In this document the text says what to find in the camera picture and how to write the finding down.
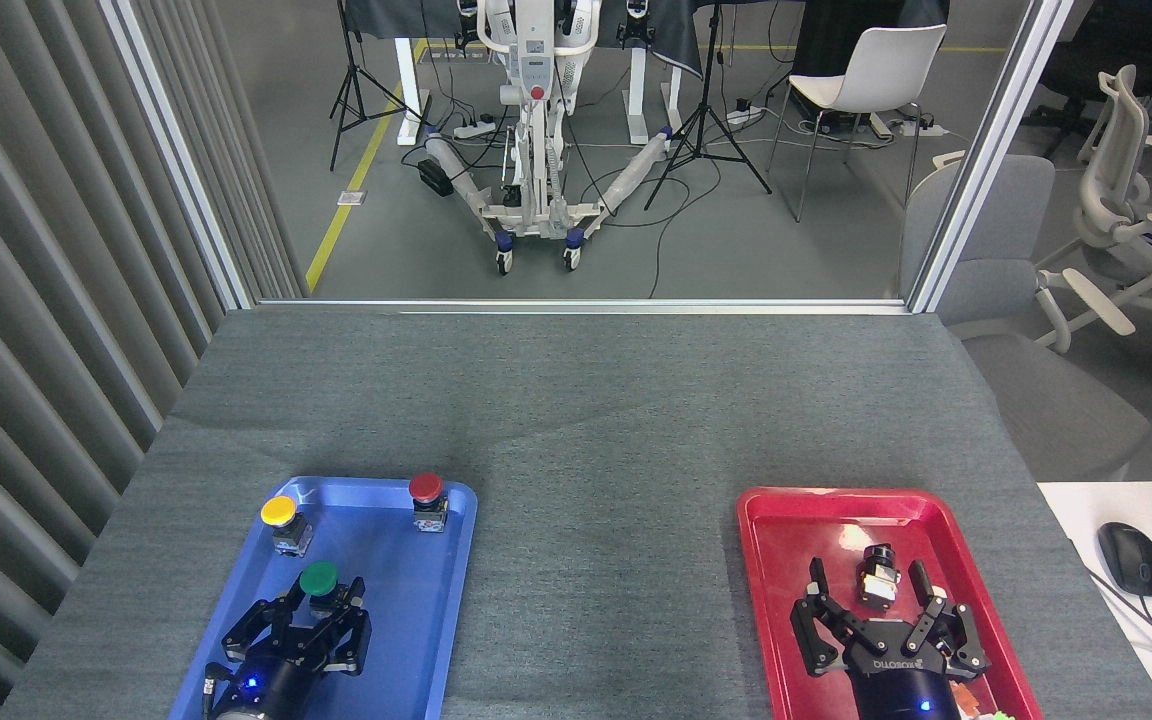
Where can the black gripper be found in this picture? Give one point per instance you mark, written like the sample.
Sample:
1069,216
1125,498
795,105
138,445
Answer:
901,675
281,675

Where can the green push button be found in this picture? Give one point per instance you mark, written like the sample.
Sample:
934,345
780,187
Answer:
318,577

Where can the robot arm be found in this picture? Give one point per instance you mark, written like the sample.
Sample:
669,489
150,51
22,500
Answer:
224,714

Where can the yellow push button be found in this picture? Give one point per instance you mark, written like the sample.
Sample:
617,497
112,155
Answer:
278,510

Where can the red push button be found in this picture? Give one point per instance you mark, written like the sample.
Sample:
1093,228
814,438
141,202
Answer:
426,487

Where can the blue plastic tray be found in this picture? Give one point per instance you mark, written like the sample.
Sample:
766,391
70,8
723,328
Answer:
406,620

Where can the small green part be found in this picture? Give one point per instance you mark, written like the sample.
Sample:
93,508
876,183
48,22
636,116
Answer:
1002,716

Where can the red plastic tray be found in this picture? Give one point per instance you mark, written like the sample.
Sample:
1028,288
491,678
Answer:
786,540

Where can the white desk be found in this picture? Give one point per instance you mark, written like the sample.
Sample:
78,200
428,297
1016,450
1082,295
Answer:
1076,510

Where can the black computer mouse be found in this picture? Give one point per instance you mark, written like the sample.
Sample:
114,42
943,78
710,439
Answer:
1130,558

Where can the grey upholstered chair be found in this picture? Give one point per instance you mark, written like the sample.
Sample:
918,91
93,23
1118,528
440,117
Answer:
1006,290

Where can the silver floor plate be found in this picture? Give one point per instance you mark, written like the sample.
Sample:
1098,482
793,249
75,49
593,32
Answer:
351,198

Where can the black power brick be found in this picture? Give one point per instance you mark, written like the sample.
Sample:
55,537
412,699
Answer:
435,178

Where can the white mesh office chair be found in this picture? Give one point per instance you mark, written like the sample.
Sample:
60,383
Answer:
1121,190

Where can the white power strip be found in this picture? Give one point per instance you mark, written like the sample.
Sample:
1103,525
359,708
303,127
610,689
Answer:
474,128
744,115
921,127

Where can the black tripod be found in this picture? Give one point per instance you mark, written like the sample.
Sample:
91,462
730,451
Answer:
704,120
351,90

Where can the white table leg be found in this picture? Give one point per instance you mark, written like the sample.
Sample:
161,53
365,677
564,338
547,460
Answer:
408,90
640,95

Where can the white plastic chair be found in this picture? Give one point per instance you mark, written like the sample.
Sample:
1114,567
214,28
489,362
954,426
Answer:
881,70

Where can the white stand on wheels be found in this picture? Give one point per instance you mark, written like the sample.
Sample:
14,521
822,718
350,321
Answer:
534,60

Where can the black office chair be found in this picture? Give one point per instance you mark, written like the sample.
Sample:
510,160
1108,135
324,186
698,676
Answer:
1096,60

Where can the dark table cloth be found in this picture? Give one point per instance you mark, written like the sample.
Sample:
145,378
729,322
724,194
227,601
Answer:
676,35

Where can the black silver selector switch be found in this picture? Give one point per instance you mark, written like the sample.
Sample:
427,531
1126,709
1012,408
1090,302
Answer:
876,580

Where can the white orange switch part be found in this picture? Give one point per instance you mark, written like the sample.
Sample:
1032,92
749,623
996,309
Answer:
966,700

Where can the silver frame rail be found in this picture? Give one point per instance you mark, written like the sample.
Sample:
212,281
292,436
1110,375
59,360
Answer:
586,305

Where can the silver frame post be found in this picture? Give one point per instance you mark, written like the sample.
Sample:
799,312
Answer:
176,150
986,150

